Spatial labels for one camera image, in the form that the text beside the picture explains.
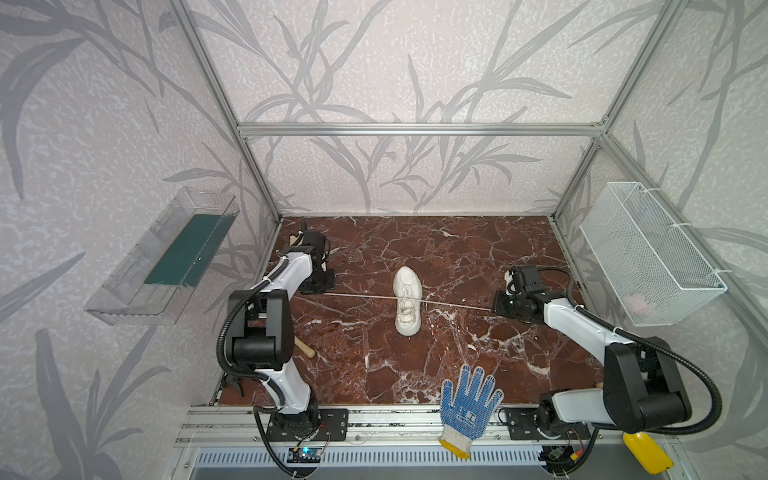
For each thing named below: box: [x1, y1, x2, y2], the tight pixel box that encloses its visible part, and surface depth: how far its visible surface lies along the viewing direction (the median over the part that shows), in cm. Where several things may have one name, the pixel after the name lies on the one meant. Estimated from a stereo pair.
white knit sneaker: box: [392, 266, 422, 337], surface depth 93 cm
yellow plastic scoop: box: [623, 432, 674, 475], surface depth 70 cm
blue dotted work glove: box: [439, 364, 505, 459], surface depth 77 cm
